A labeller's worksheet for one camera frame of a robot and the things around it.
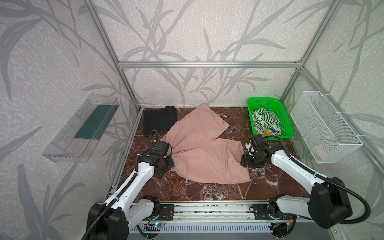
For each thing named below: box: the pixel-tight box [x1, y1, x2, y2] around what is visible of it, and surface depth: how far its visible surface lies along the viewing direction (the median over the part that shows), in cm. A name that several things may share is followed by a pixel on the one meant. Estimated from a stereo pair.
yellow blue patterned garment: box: [254, 125, 283, 136], surface depth 104 cm
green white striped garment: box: [251, 108, 282, 132], surface depth 107 cm
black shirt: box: [143, 106, 177, 135], surface depth 109 cm
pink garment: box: [161, 103, 251, 184], surface depth 93 cm
